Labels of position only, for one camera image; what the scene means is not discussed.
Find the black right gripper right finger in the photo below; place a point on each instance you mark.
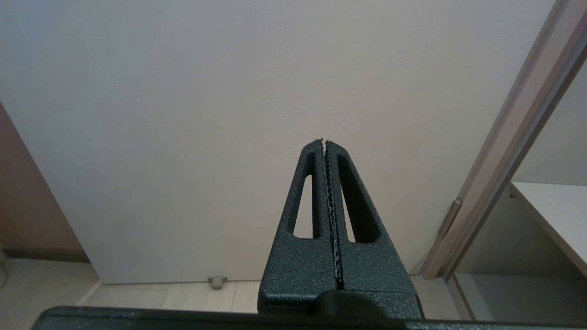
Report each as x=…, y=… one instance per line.
x=376, y=270

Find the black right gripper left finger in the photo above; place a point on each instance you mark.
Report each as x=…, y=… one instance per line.
x=298, y=270

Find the small metal floor door stop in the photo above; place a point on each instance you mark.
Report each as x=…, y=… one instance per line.
x=217, y=282

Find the white room door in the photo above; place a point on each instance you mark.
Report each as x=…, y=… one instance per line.
x=183, y=114

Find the white closet shelf board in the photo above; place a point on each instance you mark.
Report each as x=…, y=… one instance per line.
x=559, y=215

